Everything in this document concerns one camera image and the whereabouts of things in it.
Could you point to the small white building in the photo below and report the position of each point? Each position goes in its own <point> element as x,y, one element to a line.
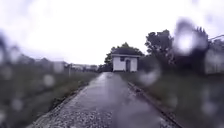
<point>124,63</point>

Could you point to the dark tree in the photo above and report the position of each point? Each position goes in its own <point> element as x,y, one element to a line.
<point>123,50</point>

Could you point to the wet grey concrete path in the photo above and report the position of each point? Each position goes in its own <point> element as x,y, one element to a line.
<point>103,100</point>

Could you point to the row of distant buildings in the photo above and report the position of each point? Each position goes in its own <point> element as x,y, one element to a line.
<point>66,65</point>

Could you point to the group of dark trees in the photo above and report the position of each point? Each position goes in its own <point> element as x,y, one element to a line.
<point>163,46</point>

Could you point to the dark kerb strip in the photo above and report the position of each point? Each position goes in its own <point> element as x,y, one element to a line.
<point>151,101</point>

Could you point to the grass verge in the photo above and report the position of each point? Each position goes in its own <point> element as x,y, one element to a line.
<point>180,93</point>

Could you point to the grass field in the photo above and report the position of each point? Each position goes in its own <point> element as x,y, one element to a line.
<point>30,90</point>

